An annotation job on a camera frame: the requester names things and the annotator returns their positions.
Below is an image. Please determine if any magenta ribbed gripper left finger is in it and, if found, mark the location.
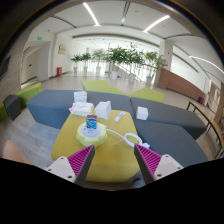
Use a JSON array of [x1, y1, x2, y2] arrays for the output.
[[46, 145, 95, 185]]

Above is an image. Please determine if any lime green bench right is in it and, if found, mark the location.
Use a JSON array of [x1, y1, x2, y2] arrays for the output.
[[128, 87, 166, 103]]

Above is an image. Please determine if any small white cube box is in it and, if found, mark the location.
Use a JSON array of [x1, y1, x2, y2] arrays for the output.
[[136, 106, 148, 120]]

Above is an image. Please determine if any grey modular sofa right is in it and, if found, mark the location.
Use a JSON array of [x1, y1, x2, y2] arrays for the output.
[[130, 97, 208, 167]]

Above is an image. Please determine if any red bin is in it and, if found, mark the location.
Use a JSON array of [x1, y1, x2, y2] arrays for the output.
[[56, 67, 62, 77]]

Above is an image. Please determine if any white remote-like device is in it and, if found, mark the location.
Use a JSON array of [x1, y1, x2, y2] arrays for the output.
[[115, 111, 126, 122]]

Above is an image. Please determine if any grey modular sofa left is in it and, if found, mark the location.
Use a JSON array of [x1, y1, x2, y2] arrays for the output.
[[27, 90, 134, 129]]

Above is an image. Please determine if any potted plant in white pot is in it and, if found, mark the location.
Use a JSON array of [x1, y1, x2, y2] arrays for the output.
[[105, 46, 126, 80]]

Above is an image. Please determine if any crumpled plastic bag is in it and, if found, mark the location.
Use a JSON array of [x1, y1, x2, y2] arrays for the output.
[[69, 102, 94, 116]]

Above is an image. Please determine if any yellow hexagonal table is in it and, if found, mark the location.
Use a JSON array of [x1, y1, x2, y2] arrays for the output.
[[51, 110, 140, 182]]

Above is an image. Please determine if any green ottoman far left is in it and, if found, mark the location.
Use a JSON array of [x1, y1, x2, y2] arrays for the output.
[[0, 83, 41, 121]]

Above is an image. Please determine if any white coiled cable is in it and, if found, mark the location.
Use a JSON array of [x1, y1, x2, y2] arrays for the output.
[[105, 128, 151, 149]]

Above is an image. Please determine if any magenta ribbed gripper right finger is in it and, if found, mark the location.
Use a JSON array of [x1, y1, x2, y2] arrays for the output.
[[134, 144, 183, 184]]

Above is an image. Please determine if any wooden bench with black frame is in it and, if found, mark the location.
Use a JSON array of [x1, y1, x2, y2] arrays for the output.
[[187, 101, 224, 158]]

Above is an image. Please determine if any grey modular sofa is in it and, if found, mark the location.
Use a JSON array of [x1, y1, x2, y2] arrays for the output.
[[27, 90, 134, 129], [130, 97, 208, 167]]

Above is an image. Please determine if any lime green bench centre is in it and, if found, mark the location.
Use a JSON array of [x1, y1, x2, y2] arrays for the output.
[[82, 80, 124, 95]]

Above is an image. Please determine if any lime green bench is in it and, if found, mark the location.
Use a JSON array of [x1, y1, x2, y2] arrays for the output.
[[128, 87, 166, 103], [82, 80, 124, 95]]

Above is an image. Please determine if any dark grey ottoman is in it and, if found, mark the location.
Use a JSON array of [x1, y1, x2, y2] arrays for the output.
[[3, 95, 21, 121]]

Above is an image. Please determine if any stacked white tissue pack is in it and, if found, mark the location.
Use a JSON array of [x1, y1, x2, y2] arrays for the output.
[[74, 91, 87, 102]]

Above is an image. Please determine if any large white cube box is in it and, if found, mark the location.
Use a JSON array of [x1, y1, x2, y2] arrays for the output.
[[95, 101, 112, 120]]

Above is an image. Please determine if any round yellow white power hub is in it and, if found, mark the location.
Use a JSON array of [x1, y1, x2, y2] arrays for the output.
[[76, 123, 107, 146]]

